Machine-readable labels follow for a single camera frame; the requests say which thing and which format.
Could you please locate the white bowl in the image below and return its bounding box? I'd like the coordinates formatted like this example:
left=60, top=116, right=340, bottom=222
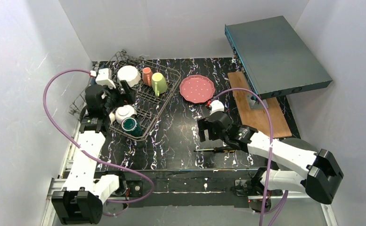
left=115, top=105, right=137, bottom=124

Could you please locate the pink small cup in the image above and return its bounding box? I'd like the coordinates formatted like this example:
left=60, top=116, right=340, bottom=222
left=142, top=67, right=153, bottom=87

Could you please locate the light green mug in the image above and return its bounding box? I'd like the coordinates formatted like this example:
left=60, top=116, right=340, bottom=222
left=151, top=73, right=168, bottom=97

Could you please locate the dark green cup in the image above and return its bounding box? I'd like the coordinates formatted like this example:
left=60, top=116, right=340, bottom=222
left=121, top=117, right=143, bottom=137

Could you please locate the pink dotted plate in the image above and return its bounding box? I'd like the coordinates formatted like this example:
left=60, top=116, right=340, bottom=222
left=179, top=75, right=215, bottom=104

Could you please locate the gold-rimmed small bowl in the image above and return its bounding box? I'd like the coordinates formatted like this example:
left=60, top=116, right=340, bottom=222
left=109, top=112, right=116, bottom=124

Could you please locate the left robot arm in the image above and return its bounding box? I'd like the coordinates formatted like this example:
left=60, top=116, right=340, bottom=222
left=51, top=84, right=120, bottom=225

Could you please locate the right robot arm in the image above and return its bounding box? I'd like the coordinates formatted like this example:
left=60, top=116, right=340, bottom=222
left=197, top=111, right=344, bottom=204

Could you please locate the black yellow screwdriver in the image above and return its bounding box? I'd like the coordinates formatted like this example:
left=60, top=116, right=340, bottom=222
left=194, top=146, right=236, bottom=153

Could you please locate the wooden board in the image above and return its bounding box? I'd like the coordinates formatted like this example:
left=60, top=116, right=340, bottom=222
left=228, top=72, right=292, bottom=138

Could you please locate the teal metal case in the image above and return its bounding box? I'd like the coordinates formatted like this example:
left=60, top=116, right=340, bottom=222
left=224, top=16, right=332, bottom=99

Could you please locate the grey wire dish rack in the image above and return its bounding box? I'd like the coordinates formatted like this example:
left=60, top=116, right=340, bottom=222
left=70, top=50, right=181, bottom=141

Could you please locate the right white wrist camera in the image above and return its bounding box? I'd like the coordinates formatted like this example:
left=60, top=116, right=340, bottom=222
left=206, top=100, right=224, bottom=115

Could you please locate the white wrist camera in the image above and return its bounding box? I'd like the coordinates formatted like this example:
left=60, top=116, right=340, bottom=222
left=89, top=68, right=116, bottom=89
left=206, top=100, right=224, bottom=115

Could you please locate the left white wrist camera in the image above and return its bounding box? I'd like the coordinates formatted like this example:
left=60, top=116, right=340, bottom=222
left=89, top=68, right=116, bottom=89

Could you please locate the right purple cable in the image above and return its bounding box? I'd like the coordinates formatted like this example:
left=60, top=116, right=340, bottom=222
left=207, top=88, right=290, bottom=226

